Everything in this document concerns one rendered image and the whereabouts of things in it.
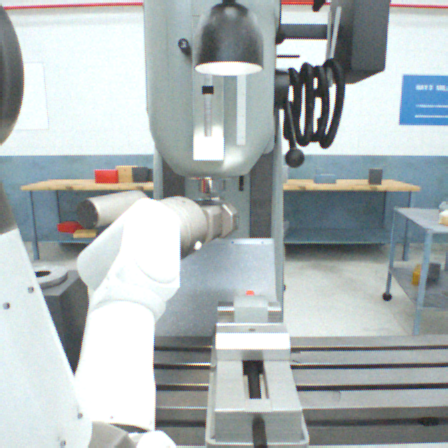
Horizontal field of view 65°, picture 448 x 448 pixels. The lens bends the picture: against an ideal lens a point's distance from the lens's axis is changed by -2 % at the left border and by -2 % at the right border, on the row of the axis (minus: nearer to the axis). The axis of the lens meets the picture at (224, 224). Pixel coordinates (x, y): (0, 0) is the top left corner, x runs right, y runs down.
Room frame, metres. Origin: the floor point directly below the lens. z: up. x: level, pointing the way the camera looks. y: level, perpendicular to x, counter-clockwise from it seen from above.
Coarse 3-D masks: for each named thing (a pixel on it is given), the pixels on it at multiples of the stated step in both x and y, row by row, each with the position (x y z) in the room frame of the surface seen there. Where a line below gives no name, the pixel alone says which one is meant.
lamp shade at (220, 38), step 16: (208, 16) 0.37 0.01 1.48; (224, 16) 0.37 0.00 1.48; (240, 16) 0.37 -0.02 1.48; (256, 16) 0.38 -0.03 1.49; (208, 32) 0.37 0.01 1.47; (224, 32) 0.36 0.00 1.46; (240, 32) 0.36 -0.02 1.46; (256, 32) 0.37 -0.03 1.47; (208, 48) 0.37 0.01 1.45; (224, 48) 0.36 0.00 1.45; (240, 48) 0.36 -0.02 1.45; (256, 48) 0.37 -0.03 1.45; (208, 64) 0.42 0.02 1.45; (224, 64) 0.43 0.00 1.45; (240, 64) 0.43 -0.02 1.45; (256, 64) 0.37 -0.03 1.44
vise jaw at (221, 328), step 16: (224, 336) 0.55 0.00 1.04; (240, 336) 0.55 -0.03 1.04; (256, 336) 0.55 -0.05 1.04; (272, 336) 0.55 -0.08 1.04; (288, 336) 0.55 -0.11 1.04; (224, 352) 0.54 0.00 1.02; (240, 352) 0.54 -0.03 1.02; (256, 352) 0.54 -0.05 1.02; (272, 352) 0.53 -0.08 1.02; (288, 352) 0.53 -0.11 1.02
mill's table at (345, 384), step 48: (192, 336) 0.73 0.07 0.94; (336, 336) 0.73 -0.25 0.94; (384, 336) 0.73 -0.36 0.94; (432, 336) 0.72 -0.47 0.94; (192, 384) 0.57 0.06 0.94; (336, 384) 0.57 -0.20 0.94; (384, 384) 0.56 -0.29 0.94; (432, 384) 0.56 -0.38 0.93; (192, 432) 0.51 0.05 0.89; (336, 432) 0.51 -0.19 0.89; (384, 432) 0.51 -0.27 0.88; (432, 432) 0.50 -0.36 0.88
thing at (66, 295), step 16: (48, 272) 0.61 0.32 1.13; (64, 272) 0.60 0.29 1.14; (48, 288) 0.56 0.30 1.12; (64, 288) 0.56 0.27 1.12; (80, 288) 0.62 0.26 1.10; (48, 304) 0.54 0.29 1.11; (64, 304) 0.55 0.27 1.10; (80, 304) 0.61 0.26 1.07; (64, 320) 0.54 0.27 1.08; (80, 320) 0.60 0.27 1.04; (64, 336) 0.54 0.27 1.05; (80, 336) 0.60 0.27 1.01
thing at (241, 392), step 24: (216, 360) 0.61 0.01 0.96; (240, 360) 0.54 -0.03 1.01; (264, 360) 0.54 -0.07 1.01; (216, 384) 0.47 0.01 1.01; (240, 384) 0.47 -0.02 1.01; (264, 384) 0.51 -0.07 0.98; (288, 384) 0.47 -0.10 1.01; (216, 408) 0.42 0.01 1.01; (240, 408) 0.42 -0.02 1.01; (264, 408) 0.43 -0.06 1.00; (288, 408) 0.42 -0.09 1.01; (216, 432) 0.42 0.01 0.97; (240, 432) 0.42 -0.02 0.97; (288, 432) 0.42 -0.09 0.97
